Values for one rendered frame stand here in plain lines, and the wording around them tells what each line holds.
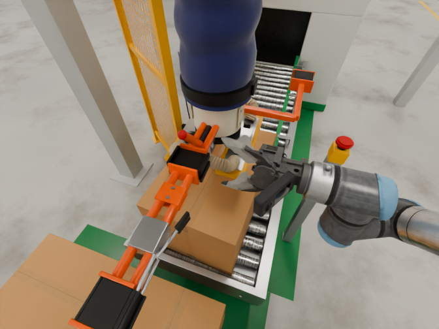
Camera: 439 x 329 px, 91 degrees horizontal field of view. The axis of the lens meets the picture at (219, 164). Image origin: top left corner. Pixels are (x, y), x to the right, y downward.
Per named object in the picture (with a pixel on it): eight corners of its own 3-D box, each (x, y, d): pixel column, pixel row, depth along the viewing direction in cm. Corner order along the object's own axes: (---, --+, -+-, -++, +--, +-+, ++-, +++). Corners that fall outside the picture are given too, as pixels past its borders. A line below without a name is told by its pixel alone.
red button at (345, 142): (333, 140, 97) (336, 133, 94) (349, 143, 95) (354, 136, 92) (332, 151, 93) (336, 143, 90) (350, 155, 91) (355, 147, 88)
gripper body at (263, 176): (256, 164, 58) (303, 175, 55) (248, 187, 52) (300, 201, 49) (260, 141, 53) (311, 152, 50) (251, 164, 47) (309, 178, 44)
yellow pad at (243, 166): (240, 115, 95) (241, 106, 91) (262, 119, 93) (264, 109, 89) (215, 174, 74) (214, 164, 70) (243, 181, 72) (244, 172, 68)
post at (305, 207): (283, 232, 173) (333, 140, 97) (291, 234, 172) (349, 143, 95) (281, 239, 169) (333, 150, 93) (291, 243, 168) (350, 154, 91)
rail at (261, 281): (298, 77, 250) (303, 60, 236) (303, 78, 249) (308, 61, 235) (250, 296, 110) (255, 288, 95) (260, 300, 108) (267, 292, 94)
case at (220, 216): (207, 162, 148) (204, 113, 117) (264, 181, 138) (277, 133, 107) (158, 243, 112) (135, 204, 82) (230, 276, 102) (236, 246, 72)
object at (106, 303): (110, 277, 44) (100, 269, 40) (142, 289, 43) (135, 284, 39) (81, 326, 39) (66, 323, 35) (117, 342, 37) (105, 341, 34)
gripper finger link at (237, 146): (227, 126, 51) (256, 151, 53) (219, 141, 47) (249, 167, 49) (235, 119, 49) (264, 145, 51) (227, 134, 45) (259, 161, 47)
